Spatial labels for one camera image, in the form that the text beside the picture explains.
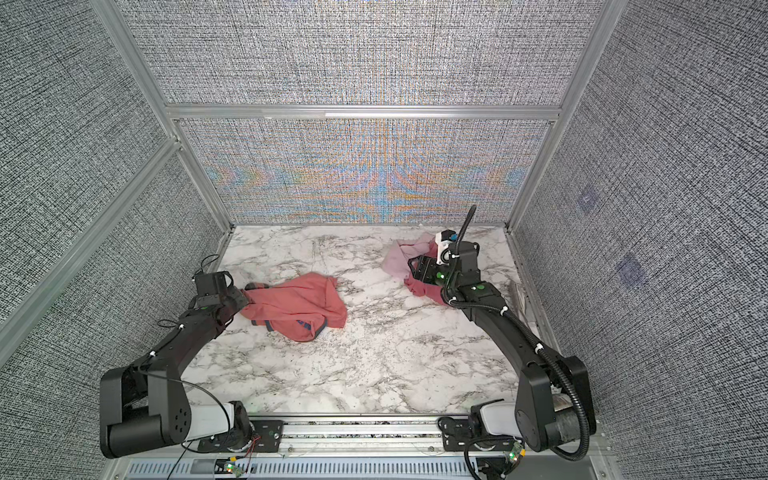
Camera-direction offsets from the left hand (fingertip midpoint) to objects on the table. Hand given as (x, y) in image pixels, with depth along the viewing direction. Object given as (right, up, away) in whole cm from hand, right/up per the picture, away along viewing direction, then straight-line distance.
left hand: (236, 297), depth 90 cm
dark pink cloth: (+57, +2, +7) cm, 58 cm away
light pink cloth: (+52, +14, +16) cm, 56 cm away
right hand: (+54, +11, -6) cm, 56 cm away
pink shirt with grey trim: (+19, -4, +2) cm, 19 cm away
